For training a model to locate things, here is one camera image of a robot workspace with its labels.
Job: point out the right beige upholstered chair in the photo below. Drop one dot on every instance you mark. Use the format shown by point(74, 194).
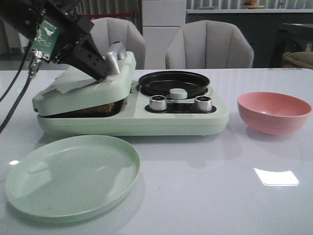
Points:
point(209, 44)

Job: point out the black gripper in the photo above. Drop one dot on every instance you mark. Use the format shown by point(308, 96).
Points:
point(74, 45)

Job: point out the fruit plate on counter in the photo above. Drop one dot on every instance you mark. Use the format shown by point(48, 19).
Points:
point(249, 4)

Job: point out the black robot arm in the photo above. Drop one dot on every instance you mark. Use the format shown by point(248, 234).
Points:
point(24, 16)

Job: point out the mint green sandwich maker lid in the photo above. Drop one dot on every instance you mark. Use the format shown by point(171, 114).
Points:
point(74, 90)

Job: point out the dark grey counter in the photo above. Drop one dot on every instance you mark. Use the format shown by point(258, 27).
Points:
point(260, 27)

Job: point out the left beige upholstered chair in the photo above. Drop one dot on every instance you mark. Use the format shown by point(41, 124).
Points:
point(107, 31)

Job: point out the black round frying pan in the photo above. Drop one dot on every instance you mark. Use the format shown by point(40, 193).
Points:
point(161, 82)

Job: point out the bread slice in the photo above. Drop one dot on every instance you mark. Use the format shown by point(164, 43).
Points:
point(102, 109)

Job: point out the silver control knob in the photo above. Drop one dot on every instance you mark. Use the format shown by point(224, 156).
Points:
point(158, 103)
point(203, 103)

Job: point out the dark washing machine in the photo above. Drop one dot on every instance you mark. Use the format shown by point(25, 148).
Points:
point(291, 38)

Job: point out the white cabinet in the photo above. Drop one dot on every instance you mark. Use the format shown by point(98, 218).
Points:
point(160, 19)

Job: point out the mint green breakfast maker base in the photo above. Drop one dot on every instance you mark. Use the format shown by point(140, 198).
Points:
point(135, 118)

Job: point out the beige upholstered chair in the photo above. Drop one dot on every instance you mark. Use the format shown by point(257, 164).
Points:
point(107, 31)
point(209, 44)

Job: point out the left silver control knob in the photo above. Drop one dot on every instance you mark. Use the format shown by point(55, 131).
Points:
point(158, 103)

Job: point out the mint green round plate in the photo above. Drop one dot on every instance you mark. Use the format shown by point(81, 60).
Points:
point(73, 179)

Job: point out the pink plastic bowl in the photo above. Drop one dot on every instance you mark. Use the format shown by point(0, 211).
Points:
point(273, 113)

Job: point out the right silver control knob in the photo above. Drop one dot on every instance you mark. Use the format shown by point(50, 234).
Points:
point(203, 103)

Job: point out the green circuit board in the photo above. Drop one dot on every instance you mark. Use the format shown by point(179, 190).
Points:
point(45, 40)

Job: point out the red barrier tape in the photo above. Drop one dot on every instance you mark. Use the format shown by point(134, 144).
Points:
point(113, 15)

